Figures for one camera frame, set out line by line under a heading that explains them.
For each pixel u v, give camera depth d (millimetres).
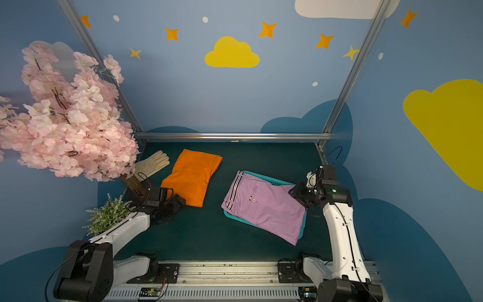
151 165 1107
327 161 1188
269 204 840
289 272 747
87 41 769
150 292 718
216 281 733
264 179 925
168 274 730
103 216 714
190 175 1042
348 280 378
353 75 883
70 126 455
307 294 722
